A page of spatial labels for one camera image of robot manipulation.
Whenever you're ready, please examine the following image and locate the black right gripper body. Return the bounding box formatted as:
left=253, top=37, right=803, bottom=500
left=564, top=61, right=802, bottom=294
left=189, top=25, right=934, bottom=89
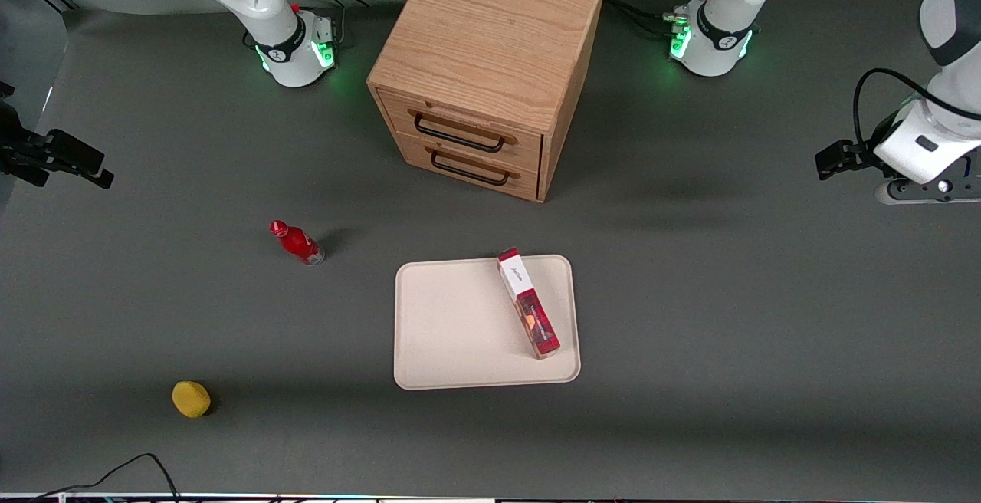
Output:
left=0, top=81, right=51, bottom=187

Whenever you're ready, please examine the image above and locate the red cookie box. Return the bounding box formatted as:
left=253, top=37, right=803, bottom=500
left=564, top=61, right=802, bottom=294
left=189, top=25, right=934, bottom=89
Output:
left=497, top=248, right=561, bottom=360

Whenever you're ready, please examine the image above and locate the beige rectangular tray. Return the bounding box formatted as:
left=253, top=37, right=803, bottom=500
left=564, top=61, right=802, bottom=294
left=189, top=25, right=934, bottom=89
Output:
left=394, top=255, right=581, bottom=390

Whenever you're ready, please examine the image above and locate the red plastic bottle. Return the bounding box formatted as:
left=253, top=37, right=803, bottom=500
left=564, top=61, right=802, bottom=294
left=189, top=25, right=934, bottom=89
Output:
left=269, top=219, right=326, bottom=267

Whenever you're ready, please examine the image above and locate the yellow sponge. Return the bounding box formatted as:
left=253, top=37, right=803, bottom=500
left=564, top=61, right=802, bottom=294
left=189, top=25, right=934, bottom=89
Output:
left=172, top=380, right=212, bottom=419

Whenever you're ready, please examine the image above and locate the wooden drawer front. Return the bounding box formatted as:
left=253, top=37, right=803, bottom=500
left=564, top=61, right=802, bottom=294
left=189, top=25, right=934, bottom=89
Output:
left=378, top=89, right=544, bottom=169
left=398, top=133, right=540, bottom=201

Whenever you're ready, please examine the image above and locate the wooden drawer cabinet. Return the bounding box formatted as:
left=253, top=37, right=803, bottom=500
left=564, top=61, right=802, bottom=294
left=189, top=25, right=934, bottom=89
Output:
left=366, top=0, right=606, bottom=203

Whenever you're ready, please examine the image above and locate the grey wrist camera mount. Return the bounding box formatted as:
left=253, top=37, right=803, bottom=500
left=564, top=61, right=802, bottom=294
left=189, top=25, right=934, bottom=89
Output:
left=876, top=152, right=981, bottom=205

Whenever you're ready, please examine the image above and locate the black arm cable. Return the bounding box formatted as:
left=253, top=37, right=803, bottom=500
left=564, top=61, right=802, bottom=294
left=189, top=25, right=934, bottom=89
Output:
left=854, top=67, right=981, bottom=153

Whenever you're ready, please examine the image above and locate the black drawer handle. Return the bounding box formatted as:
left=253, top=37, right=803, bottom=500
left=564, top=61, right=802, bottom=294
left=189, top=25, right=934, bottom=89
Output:
left=430, top=149, right=510, bottom=186
left=414, top=113, right=507, bottom=154

